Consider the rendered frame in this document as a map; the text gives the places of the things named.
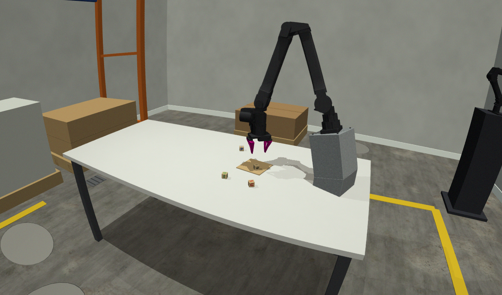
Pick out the tan flat mat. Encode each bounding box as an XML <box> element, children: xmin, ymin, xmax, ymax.
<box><xmin>236</xmin><ymin>159</ymin><xmax>273</xmax><ymax>175</ymax></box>

